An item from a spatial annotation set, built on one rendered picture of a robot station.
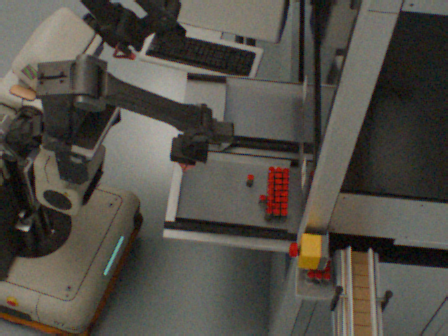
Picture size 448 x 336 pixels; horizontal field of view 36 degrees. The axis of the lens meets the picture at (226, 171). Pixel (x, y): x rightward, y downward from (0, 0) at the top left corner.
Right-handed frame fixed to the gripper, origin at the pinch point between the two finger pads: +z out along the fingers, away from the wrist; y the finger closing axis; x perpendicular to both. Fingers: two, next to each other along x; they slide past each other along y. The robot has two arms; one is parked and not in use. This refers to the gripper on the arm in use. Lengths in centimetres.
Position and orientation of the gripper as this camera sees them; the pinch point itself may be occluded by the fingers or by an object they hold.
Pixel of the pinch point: (184, 168)
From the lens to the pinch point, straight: 197.3
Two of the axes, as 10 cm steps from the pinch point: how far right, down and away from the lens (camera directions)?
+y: 9.7, 1.9, 1.4
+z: -2.2, 5.7, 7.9
